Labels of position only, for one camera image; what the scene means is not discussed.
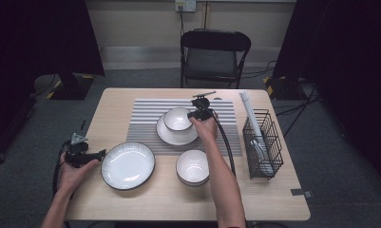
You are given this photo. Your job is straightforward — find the hand-held gripper black cable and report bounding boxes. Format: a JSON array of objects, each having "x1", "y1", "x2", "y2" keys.
[
  {"x1": 51, "y1": 139, "x2": 72, "y2": 200},
  {"x1": 211, "y1": 110, "x2": 238, "y2": 177}
]

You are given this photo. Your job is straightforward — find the white chopstick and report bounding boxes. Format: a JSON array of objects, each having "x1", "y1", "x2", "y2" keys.
[
  {"x1": 241, "y1": 90, "x2": 259, "y2": 142},
  {"x1": 239, "y1": 91, "x2": 257, "y2": 141},
  {"x1": 243, "y1": 90, "x2": 261, "y2": 143},
  {"x1": 245, "y1": 89, "x2": 263, "y2": 143}
]

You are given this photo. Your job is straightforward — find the black curtain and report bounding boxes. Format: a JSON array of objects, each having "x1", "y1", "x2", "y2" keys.
[
  {"x1": 0, "y1": 0, "x2": 105, "y2": 165},
  {"x1": 272, "y1": 0, "x2": 381, "y2": 191}
]

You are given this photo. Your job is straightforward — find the white wall outlet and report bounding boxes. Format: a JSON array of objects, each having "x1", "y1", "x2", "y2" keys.
[{"x1": 174, "y1": 0, "x2": 197, "y2": 13}]

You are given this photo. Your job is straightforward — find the black folding chair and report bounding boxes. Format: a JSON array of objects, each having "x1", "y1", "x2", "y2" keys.
[{"x1": 180, "y1": 28, "x2": 253, "y2": 89}]

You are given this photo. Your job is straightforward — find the left hand-held gripper black cable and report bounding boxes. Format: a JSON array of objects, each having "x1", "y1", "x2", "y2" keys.
[{"x1": 51, "y1": 139, "x2": 72, "y2": 200}]

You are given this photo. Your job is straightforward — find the white plate black rim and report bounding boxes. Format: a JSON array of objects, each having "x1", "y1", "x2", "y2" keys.
[
  {"x1": 101, "y1": 141, "x2": 156, "y2": 191},
  {"x1": 155, "y1": 110, "x2": 200, "y2": 146}
]

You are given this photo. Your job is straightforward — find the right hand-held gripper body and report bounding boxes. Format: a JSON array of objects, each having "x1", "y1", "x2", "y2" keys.
[{"x1": 191, "y1": 90, "x2": 217, "y2": 122}]

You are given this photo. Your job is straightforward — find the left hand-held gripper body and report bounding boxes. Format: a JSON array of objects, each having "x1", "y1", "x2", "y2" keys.
[{"x1": 65, "y1": 132, "x2": 97, "y2": 168}]

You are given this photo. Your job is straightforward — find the white bowl black rim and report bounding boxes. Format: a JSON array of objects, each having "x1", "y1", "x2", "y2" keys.
[
  {"x1": 176, "y1": 149, "x2": 211, "y2": 187},
  {"x1": 162, "y1": 106, "x2": 194, "y2": 132}
]

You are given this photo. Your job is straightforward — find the black wire cutlery basket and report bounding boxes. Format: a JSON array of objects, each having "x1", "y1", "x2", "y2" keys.
[{"x1": 242, "y1": 108, "x2": 284, "y2": 181}]

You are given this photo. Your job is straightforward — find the grey floor tape piece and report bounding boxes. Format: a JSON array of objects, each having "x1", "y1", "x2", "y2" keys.
[{"x1": 290, "y1": 188, "x2": 314, "y2": 200}]

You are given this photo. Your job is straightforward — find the person's left hand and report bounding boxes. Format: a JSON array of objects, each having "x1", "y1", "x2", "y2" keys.
[{"x1": 58, "y1": 155, "x2": 101, "y2": 195}]

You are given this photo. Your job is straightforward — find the grey round stand base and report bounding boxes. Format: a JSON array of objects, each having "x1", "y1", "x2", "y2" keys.
[{"x1": 33, "y1": 74, "x2": 58, "y2": 98}]

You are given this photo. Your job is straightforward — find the grey striped woven placemat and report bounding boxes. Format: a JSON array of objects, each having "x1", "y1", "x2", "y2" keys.
[{"x1": 125, "y1": 98, "x2": 243, "y2": 157}]

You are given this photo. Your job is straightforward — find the right hand-held gripper black cable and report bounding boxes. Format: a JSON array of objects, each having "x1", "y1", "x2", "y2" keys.
[{"x1": 211, "y1": 110, "x2": 238, "y2": 177}]

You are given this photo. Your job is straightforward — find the person's right hand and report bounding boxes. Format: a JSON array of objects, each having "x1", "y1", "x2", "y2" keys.
[{"x1": 190, "y1": 116, "x2": 219, "y2": 146}]

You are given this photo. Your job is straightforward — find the black plugged power cable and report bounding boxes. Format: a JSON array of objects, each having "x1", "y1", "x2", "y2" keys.
[{"x1": 178, "y1": 6, "x2": 186, "y2": 36}]

